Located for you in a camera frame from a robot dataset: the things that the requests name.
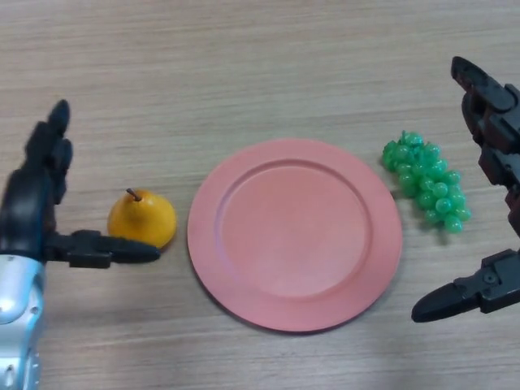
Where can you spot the green grape bunch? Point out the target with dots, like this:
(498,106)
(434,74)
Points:
(428,178)

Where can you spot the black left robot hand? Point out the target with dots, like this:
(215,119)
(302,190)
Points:
(24,211)

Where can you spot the pink round plate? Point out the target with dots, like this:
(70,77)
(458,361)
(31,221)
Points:
(294,235)

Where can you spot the yellow pear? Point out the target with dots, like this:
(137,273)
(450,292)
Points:
(142,217)

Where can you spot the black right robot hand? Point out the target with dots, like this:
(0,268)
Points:
(495,118)

